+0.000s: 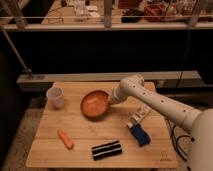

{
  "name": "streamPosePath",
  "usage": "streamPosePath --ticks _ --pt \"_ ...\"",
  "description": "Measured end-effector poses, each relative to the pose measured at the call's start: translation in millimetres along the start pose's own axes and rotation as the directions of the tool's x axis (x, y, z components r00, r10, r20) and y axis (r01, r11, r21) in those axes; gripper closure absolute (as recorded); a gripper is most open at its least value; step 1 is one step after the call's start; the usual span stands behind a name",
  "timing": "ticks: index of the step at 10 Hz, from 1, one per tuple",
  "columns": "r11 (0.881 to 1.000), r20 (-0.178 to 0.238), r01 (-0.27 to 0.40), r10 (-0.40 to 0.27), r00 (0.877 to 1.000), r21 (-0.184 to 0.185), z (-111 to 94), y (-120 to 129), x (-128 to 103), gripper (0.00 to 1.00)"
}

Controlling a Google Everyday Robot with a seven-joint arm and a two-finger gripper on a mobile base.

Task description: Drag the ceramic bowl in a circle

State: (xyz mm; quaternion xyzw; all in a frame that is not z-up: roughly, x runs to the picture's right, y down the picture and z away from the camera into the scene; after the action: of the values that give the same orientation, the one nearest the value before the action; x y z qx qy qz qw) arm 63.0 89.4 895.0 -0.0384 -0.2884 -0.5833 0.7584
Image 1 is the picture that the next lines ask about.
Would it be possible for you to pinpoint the orange carrot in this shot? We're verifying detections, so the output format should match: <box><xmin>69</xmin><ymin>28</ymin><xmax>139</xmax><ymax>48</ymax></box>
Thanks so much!
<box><xmin>57</xmin><ymin>130</ymin><xmax>74</xmax><ymax>150</ymax></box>

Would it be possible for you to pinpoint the black cable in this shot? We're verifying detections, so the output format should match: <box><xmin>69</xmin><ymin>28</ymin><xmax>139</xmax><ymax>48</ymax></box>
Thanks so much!
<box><xmin>166</xmin><ymin>119</ymin><xmax>193</xmax><ymax>163</ymax></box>

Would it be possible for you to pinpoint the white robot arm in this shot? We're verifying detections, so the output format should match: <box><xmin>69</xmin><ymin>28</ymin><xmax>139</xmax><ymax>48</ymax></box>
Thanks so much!
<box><xmin>110</xmin><ymin>74</ymin><xmax>213</xmax><ymax>171</ymax></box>

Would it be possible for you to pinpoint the metal diagonal strut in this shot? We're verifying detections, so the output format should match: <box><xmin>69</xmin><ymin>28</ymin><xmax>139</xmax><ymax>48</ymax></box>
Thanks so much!
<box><xmin>0</xmin><ymin>26</ymin><xmax>33</xmax><ymax>79</ymax></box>

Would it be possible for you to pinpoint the orange ceramic bowl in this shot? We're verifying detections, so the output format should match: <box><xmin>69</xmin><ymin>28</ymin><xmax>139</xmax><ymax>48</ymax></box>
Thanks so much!
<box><xmin>80</xmin><ymin>90</ymin><xmax>109</xmax><ymax>118</ymax></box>

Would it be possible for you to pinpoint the grey metal rail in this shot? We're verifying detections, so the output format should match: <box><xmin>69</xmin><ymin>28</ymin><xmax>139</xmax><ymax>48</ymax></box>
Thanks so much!
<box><xmin>17</xmin><ymin>71</ymin><xmax>203</xmax><ymax>91</ymax></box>

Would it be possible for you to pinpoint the white plastic cup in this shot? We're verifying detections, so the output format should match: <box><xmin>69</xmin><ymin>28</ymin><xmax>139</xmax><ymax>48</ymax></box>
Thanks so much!
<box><xmin>46</xmin><ymin>87</ymin><xmax>64</xmax><ymax>108</ymax></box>

